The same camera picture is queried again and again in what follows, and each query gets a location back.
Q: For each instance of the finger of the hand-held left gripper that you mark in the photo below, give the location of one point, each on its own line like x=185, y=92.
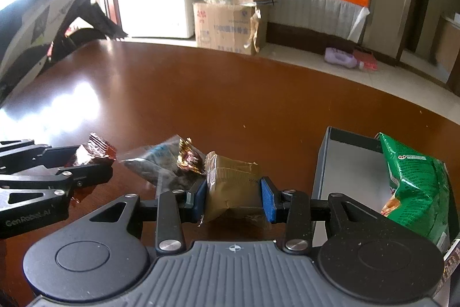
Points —
x=54, y=154
x=86, y=173

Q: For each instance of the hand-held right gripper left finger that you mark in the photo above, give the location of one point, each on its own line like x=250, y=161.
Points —
x=199, y=199

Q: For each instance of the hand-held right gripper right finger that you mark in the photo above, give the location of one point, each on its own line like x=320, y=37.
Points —
x=268, y=201

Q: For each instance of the orange snack packet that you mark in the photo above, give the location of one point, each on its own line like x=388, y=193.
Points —
x=95, y=150

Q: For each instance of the brown snack packet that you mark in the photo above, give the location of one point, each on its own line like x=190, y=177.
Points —
x=230, y=184

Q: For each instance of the grey cardboard box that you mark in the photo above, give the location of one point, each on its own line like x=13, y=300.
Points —
x=345, y=166

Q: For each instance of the green snack bag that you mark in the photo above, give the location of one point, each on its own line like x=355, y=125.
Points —
x=417, y=192

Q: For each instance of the small dark foil packet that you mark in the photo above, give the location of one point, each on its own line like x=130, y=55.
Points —
x=188, y=156

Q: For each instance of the clear sunflower seed packet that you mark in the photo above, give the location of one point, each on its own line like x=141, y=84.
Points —
x=147, y=163

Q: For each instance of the black and white large bag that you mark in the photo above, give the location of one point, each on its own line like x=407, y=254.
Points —
x=32, y=23

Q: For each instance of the purple bottle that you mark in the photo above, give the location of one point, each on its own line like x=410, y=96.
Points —
x=339, y=58

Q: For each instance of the pink packet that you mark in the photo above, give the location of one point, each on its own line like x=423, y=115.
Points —
x=368, y=60

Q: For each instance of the large cardboard box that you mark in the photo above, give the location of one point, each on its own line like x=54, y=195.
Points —
x=222, y=26

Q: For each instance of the white covered bench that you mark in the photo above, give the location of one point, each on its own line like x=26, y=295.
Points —
x=316, y=12

